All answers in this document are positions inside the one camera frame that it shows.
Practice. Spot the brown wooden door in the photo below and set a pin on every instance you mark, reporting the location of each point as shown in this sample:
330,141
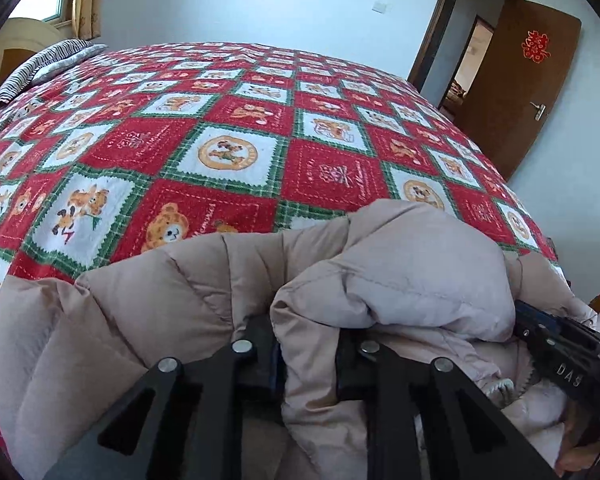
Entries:
509,90

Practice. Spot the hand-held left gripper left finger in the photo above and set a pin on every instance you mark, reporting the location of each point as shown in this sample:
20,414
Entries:
260,360

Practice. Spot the red bear printed blanket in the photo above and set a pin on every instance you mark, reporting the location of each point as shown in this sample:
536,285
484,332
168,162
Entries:
230,110

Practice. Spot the white wall switch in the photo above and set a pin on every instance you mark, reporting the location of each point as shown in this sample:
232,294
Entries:
380,7

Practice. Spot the dark wooden door frame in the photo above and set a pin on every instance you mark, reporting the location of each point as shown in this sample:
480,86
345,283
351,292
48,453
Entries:
429,25

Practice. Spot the yellow curtain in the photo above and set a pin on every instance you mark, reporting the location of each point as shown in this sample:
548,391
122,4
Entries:
87,0

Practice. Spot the beige puffer jacket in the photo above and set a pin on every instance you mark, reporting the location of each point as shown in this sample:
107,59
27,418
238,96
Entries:
180,285

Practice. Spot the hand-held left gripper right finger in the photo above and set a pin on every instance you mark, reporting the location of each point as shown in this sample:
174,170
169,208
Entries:
351,375

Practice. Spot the striped pillow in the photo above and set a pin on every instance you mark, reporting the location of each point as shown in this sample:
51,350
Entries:
45,62

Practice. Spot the beige headboard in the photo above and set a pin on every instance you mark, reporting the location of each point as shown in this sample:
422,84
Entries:
25,35

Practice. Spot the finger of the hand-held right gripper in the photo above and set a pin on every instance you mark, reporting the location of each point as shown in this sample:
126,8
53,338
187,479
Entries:
554,325

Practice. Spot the red paper door decoration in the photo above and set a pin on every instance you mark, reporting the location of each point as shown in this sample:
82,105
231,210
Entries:
536,47

